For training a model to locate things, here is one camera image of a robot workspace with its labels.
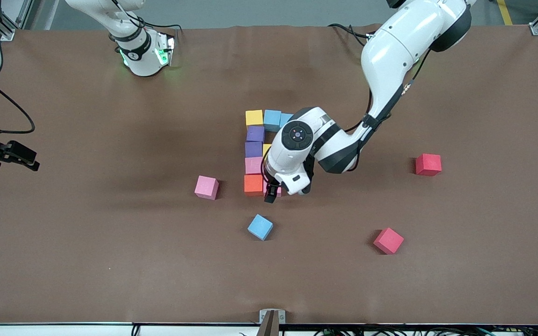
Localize orange foam cube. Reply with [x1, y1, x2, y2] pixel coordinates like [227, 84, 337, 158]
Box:
[244, 174, 264, 196]

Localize rose red foam cube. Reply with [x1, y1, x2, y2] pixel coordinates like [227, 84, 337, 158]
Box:
[373, 227, 405, 255]

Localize brown table mat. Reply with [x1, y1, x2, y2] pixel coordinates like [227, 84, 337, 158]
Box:
[0, 23, 538, 326]

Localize silver connector box green light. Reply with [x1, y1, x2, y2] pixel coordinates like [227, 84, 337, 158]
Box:
[155, 35, 176, 67]

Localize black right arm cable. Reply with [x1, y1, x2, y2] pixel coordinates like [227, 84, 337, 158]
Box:
[0, 82, 35, 135]

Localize grey metal bracket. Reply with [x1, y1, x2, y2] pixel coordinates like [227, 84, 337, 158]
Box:
[259, 309, 286, 336]

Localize black base cable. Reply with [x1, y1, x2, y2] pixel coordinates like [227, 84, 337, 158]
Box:
[329, 23, 373, 47]

